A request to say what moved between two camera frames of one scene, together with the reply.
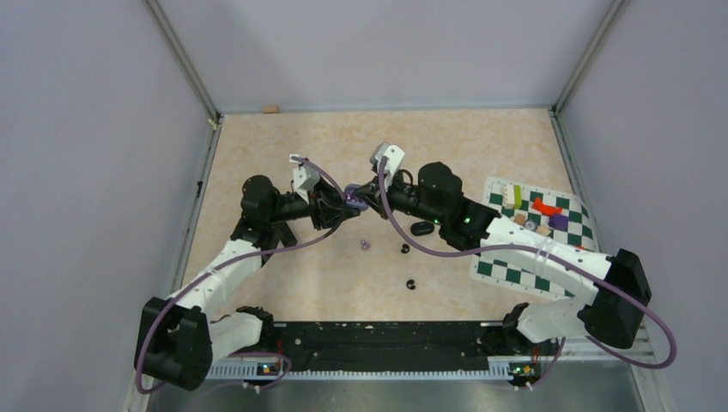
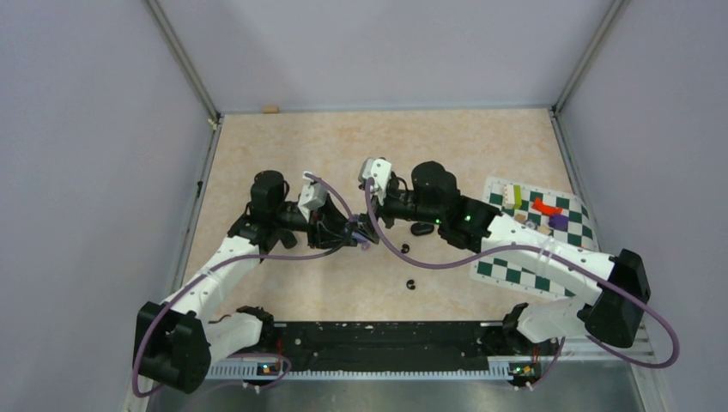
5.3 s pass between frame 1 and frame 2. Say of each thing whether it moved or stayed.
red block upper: stayed
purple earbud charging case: moved
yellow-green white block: stayed
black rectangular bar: stayed
